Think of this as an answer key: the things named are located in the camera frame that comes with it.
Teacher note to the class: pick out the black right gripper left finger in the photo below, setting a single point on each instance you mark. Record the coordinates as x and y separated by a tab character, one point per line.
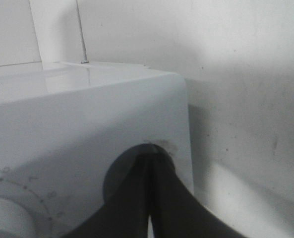
126	213

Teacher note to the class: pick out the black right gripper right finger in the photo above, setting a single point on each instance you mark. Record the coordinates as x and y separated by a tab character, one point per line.
175	212

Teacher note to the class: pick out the white microwave knob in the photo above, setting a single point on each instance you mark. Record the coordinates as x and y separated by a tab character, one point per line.
15	220

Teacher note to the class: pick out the white microwave oven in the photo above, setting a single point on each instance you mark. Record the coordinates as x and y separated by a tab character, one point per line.
63	124

